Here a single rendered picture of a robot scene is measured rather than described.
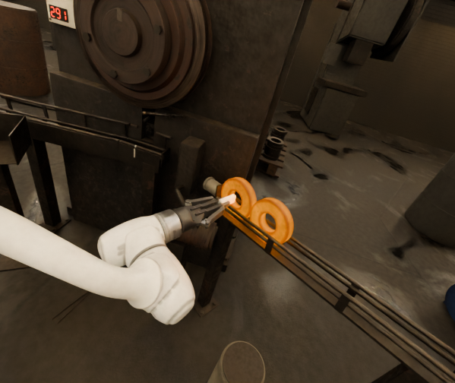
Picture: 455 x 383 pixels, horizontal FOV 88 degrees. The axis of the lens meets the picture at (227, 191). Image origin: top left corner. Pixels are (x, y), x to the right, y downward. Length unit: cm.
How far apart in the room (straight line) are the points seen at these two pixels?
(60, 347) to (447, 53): 778
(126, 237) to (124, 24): 61
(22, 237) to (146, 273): 22
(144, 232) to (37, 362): 82
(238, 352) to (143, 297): 33
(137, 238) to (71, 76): 92
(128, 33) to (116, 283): 69
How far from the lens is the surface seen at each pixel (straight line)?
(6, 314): 148
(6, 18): 374
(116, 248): 64
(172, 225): 68
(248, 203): 82
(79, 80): 130
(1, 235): 49
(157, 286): 54
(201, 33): 88
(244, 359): 75
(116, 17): 91
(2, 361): 138
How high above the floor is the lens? 119
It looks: 33 degrees down
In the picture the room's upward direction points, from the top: 16 degrees clockwise
